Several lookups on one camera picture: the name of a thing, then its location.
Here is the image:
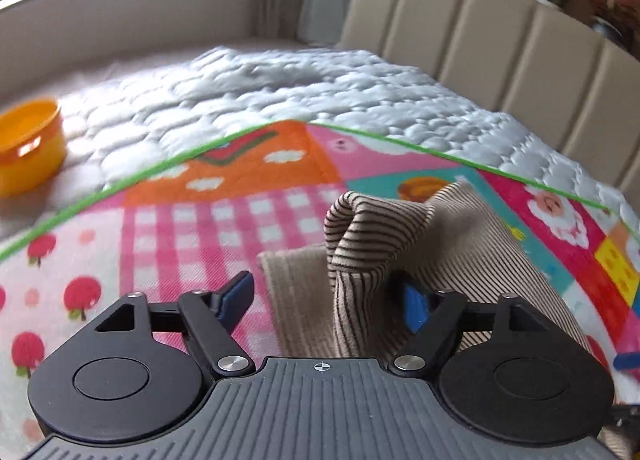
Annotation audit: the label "orange plastic container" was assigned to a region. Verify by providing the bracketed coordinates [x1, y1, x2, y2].
[0, 100, 68, 198]

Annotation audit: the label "dark jar with red plant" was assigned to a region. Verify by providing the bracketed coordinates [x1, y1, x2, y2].
[589, 0, 632, 43]

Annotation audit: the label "colourful printed blanket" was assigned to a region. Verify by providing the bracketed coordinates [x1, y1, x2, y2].
[0, 120, 640, 456]

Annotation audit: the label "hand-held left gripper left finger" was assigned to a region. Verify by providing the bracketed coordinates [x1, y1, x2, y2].
[95, 270, 256, 378]

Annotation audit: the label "grey quilted mattress cover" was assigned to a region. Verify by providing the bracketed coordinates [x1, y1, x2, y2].
[0, 47, 640, 241]

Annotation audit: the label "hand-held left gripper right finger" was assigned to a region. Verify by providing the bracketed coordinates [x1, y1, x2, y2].
[390, 274, 537, 373]

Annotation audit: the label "brown striped shirt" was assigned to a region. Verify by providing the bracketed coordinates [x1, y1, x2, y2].
[257, 182, 632, 460]

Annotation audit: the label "beige padded headboard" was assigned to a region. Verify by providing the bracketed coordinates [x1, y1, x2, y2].
[337, 0, 640, 221]

